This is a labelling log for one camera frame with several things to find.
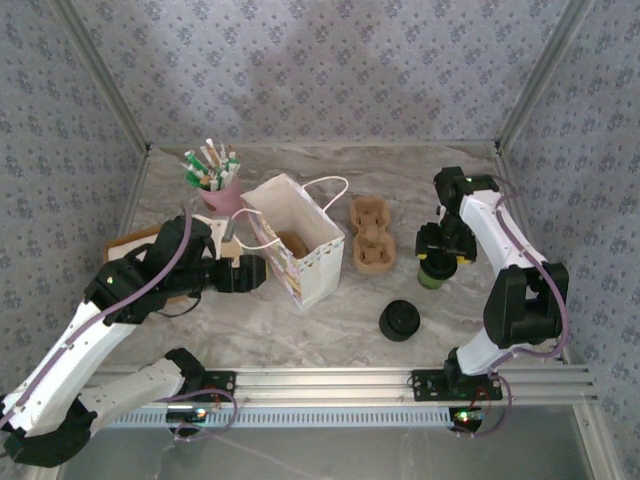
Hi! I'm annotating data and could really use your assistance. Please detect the green cup with black lid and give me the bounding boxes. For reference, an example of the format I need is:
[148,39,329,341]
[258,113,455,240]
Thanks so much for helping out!
[417,257,459,293]

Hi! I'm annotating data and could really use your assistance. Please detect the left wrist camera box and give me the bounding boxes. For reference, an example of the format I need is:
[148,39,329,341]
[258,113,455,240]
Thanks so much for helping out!
[192,214,242,261]

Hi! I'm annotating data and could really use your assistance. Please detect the brown round paper item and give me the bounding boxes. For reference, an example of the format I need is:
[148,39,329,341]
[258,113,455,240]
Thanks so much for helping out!
[276,230,310,260]

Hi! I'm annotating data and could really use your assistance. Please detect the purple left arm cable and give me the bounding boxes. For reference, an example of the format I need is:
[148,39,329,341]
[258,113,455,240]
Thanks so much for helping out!
[0,204,239,444]

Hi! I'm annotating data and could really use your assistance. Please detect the white paper napkins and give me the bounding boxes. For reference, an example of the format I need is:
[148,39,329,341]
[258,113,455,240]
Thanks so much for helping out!
[107,233,161,262]

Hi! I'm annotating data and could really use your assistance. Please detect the pink plastic bucket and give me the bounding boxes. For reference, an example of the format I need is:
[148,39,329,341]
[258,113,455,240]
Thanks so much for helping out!
[198,179,245,217]

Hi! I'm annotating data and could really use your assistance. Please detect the green white sachet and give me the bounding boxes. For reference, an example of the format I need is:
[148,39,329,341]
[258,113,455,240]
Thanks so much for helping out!
[185,169,214,191]
[182,151,211,177]

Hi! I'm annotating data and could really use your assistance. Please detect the aluminium front rail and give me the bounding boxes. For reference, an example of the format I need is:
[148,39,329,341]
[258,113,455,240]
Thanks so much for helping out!
[54,366,599,405]

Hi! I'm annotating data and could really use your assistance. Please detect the aluminium frame post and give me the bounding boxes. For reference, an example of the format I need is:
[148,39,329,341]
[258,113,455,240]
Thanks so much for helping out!
[497,0,596,151]
[52,0,151,151]

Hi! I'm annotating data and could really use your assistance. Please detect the stack of black cup lids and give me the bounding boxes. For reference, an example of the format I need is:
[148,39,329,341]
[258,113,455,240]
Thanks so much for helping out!
[378,298,421,343]

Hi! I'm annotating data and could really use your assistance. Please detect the white slotted cable duct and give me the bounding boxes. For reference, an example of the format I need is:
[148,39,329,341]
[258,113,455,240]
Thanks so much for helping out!
[99,407,501,432]

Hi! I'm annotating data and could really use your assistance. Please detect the brown pulp cup carrier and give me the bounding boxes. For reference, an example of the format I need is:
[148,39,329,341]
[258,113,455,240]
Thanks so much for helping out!
[348,196,396,276]

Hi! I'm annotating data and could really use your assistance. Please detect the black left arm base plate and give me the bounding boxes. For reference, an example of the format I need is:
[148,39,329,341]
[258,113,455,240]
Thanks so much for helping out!
[179,368,237,404]

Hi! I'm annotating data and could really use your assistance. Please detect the controller board with lights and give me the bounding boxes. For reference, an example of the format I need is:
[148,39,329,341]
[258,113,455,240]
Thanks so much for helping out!
[449,407,489,431]
[166,407,209,424]

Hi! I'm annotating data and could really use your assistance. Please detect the white cartoon print paper bag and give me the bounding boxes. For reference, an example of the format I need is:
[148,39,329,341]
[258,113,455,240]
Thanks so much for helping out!
[230,173,350,312]

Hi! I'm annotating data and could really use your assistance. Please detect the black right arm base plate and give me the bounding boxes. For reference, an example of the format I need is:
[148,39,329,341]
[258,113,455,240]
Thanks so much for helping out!
[410,368,504,404]

